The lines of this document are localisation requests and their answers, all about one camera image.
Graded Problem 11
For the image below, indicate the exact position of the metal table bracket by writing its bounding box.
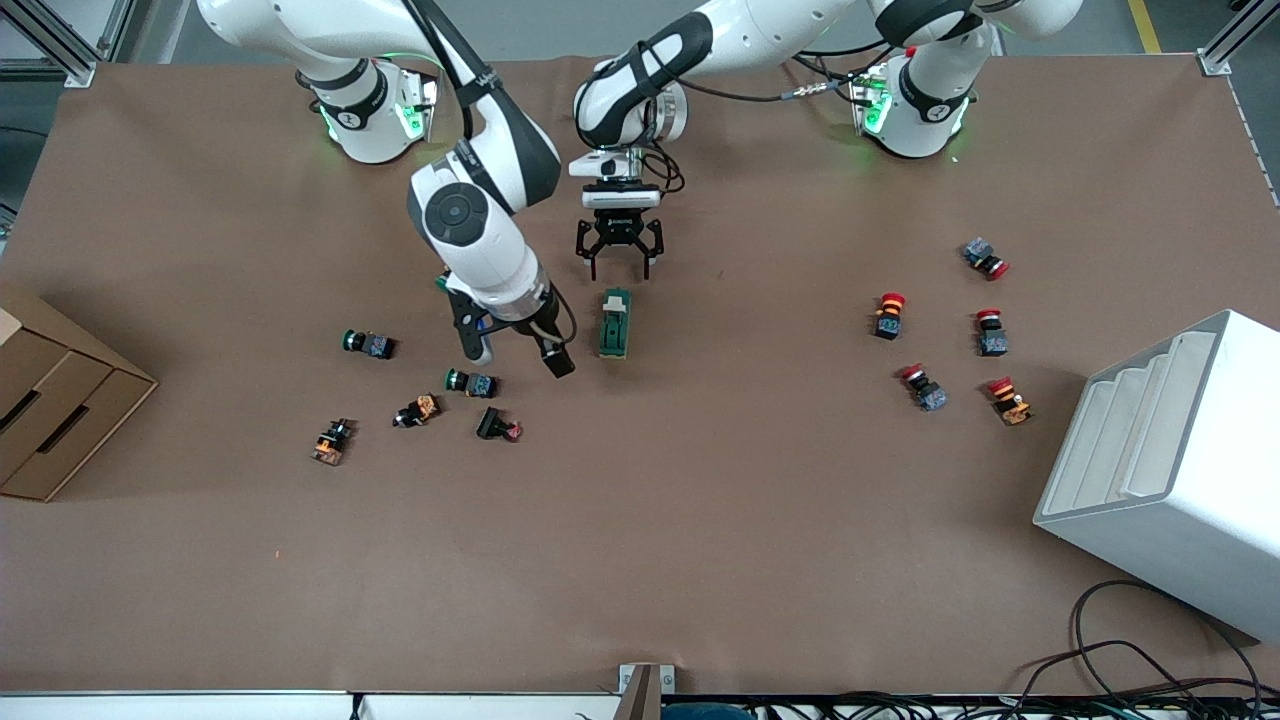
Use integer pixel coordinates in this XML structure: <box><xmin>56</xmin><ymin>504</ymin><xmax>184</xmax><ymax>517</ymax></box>
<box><xmin>618</xmin><ymin>663</ymin><xmax>677</xmax><ymax>720</ymax></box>

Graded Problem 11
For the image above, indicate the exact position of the cardboard drawer box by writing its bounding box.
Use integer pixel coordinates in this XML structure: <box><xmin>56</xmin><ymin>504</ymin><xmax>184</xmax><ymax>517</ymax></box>
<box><xmin>0</xmin><ymin>283</ymin><xmax>159</xmax><ymax>503</ymax></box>

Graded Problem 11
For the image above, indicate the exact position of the black switch red tip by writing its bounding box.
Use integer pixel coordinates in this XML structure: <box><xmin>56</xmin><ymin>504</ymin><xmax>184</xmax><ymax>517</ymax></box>
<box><xmin>475</xmin><ymin>405</ymin><xmax>524</xmax><ymax>444</ymax></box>

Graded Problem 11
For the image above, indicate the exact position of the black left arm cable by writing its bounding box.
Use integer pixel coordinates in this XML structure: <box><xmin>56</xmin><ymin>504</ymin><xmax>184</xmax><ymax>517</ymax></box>
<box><xmin>678</xmin><ymin>76</ymin><xmax>863</xmax><ymax>103</ymax></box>

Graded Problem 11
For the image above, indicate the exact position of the black floor cable bundle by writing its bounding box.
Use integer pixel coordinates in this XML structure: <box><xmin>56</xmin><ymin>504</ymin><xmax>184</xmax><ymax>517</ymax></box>
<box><xmin>700</xmin><ymin>578</ymin><xmax>1280</xmax><ymax>720</ymax></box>

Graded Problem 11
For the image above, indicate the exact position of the brown paper table cover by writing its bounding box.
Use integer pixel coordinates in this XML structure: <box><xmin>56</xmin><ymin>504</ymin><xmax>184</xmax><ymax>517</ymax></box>
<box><xmin>0</xmin><ymin>50</ymin><xmax>1280</xmax><ymax>696</ymax></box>

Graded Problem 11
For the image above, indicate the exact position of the white table edge rail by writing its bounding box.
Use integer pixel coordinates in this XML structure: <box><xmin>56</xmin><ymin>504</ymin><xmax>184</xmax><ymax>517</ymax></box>
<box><xmin>0</xmin><ymin>690</ymin><xmax>621</xmax><ymax>720</ymax></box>

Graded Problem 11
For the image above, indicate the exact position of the white slotted bin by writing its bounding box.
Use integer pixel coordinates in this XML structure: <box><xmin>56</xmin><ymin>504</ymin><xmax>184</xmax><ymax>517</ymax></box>
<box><xmin>1033</xmin><ymin>309</ymin><xmax>1280</xmax><ymax>644</ymax></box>

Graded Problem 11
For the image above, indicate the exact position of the black push button orange block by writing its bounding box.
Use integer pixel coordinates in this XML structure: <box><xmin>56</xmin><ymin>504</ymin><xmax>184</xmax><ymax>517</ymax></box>
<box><xmin>392</xmin><ymin>393</ymin><xmax>443</xmax><ymax>430</ymax></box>
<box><xmin>311</xmin><ymin>418</ymin><xmax>356</xmax><ymax>467</ymax></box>

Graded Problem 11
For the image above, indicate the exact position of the aluminium frame post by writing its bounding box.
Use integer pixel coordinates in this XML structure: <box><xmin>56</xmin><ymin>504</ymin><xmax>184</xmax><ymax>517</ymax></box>
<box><xmin>0</xmin><ymin>0</ymin><xmax>136</xmax><ymax>89</ymax></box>
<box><xmin>1197</xmin><ymin>0</ymin><xmax>1280</xmax><ymax>78</ymax></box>

